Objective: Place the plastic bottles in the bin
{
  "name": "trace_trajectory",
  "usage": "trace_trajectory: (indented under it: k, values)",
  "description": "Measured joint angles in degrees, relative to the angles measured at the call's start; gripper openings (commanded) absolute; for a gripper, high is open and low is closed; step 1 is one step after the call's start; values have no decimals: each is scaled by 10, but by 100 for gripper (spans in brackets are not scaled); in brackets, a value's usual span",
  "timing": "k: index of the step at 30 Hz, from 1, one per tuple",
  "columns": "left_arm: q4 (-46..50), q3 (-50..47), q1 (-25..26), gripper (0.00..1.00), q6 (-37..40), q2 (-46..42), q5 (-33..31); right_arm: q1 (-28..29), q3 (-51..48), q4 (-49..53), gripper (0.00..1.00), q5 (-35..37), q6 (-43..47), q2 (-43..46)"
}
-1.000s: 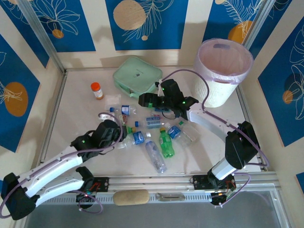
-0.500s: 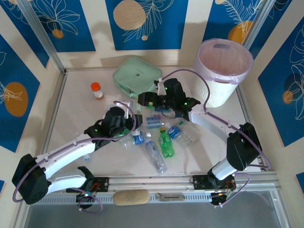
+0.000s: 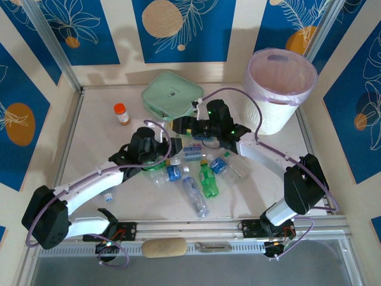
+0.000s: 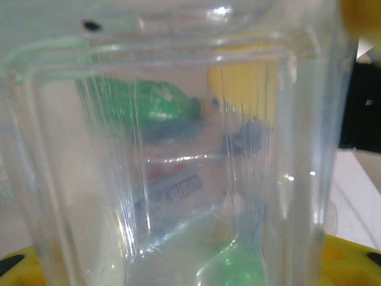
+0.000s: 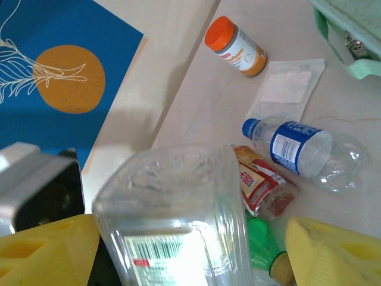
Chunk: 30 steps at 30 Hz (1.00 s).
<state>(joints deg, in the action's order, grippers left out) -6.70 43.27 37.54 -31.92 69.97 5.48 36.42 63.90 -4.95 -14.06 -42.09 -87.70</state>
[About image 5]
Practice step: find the blue cap water bottle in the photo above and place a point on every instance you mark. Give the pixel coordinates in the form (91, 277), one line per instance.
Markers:
(300, 146)

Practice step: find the mint green zip pouch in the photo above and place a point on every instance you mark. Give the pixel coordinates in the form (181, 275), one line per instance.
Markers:
(357, 18)

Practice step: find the green plastic soda bottle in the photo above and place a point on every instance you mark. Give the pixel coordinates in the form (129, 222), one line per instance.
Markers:
(259, 241)

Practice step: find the clear square plastic bottle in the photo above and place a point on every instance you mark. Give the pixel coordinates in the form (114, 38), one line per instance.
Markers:
(166, 193)

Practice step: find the orange cap pill bottle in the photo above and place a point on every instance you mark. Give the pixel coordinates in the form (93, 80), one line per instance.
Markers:
(238, 50)

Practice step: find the white gauze packet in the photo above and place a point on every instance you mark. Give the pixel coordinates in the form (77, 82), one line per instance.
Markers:
(285, 86)

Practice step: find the blue floral wall panel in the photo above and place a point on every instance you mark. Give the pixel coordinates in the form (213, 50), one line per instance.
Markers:
(89, 35)

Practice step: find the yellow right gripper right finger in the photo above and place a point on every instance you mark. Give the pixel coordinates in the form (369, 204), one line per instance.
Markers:
(327, 262)

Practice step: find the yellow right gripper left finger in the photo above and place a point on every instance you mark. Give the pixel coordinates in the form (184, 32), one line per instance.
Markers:
(44, 256)

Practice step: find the red snack packet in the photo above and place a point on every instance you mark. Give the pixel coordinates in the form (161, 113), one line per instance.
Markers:
(259, 181)

